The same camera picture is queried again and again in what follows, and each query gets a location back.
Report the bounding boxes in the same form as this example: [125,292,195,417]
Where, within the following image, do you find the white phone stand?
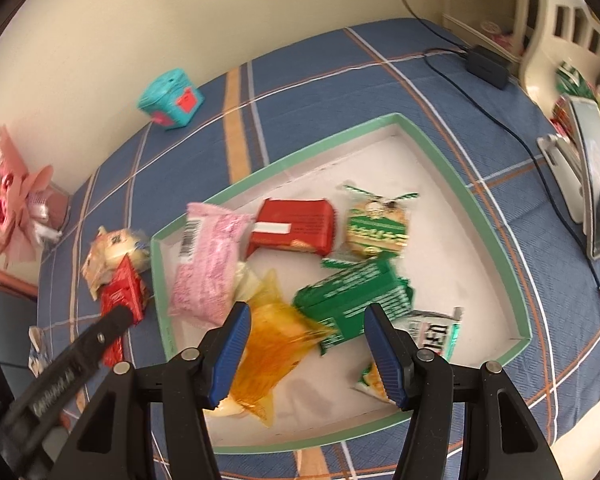
[536,132,588,223]

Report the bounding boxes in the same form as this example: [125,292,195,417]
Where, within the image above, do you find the red packet with white stripe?
[244,198,337,261]

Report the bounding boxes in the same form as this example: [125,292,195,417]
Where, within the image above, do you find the yellow cake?
[225,269,338,428]

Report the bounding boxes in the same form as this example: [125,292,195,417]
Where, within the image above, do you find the black charging cable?
[422,47,600,401]

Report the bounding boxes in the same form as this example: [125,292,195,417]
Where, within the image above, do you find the teal printed box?
[137,71,203,132]

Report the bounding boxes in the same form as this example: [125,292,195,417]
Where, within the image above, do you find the red patterned wafer packet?
[97,254,151,368]

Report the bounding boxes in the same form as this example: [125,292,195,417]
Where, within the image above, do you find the smartphone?
[567,97,600,261]

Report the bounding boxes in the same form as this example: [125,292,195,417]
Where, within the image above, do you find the small round candy packet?
[341,183,421,261]

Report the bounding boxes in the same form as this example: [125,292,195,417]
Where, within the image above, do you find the pink snack packet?
[169,202,255,326]

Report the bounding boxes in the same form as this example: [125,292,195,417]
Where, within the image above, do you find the bun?
[81,226,153,301]

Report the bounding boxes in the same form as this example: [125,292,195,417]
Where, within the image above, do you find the pile of colourful packets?
[550,60,600,181]

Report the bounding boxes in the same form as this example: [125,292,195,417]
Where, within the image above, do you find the white nut snack packet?
[232,260,263,303]

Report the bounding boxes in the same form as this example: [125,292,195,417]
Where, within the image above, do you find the glass vase with ribbon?
[27,185,73,246]

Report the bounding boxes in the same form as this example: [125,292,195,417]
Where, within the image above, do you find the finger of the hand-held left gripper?
[67,305,137,368]

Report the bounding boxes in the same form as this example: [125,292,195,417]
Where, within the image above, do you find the pink paper flower bouquet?
[0,125,56,263]

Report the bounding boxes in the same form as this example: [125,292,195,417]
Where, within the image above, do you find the green rimmed white box tray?
[150,112,533,456]

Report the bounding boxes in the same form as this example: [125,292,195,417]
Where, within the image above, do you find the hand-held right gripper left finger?
[55,301,253,480]

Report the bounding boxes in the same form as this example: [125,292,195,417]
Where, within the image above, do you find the blue plaid cloth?
[27,17,600,480]

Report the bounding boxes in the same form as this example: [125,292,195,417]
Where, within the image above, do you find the white green snack packet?
[350,307,465,403]

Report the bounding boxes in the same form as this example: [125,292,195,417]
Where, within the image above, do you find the blue white striped packet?
[27,325,56,376]

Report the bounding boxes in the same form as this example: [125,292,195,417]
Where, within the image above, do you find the black power adapter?
[464,44,512,91]

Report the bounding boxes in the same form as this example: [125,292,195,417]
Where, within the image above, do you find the reddish brown wooden board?
[0,259,41,303]

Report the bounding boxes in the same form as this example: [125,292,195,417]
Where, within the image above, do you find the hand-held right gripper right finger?
[362,302,563,480]

